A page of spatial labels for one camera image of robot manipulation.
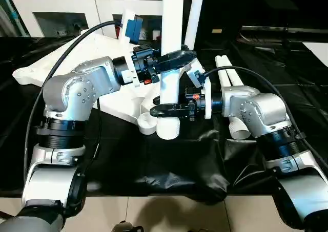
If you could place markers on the black mat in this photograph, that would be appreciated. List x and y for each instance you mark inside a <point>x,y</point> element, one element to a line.
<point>179,160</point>

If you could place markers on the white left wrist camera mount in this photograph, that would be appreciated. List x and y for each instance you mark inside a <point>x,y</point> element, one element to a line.
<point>124,37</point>

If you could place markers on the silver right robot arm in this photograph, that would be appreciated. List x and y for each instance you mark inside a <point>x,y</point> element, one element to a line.
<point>261,109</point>

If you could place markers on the black long bar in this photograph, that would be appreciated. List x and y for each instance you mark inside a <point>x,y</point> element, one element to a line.
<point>282,29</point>

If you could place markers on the red white small bottle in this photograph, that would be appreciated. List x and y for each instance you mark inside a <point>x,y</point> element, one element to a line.
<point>118,32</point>

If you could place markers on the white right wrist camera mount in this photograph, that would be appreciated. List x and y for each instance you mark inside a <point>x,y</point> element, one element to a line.
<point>198,73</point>

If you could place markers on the white flat sheet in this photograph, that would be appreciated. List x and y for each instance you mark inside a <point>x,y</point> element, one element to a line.
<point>317,54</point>

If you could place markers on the grey curtain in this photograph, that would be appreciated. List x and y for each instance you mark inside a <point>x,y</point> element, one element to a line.
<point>10,17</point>

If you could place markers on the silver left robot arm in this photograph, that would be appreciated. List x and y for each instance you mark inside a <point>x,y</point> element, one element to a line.
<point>77,88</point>

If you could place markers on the black case with gold label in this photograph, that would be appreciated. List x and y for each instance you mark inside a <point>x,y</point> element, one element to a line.
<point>225,9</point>

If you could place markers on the white plastic table leg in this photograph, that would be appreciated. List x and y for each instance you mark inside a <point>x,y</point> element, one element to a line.
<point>195,11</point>
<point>172,17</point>
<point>222,73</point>
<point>235,75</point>

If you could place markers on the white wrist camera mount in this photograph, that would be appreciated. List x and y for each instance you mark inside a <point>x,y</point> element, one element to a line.
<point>198,73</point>
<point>124,37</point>

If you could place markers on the white cabinet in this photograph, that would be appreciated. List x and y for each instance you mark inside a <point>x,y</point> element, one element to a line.
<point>77,1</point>

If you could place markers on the white plastic table top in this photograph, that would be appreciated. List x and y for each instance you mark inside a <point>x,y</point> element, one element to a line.
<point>102,50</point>

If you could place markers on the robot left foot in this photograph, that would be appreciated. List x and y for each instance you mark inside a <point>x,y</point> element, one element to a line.
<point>128,227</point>

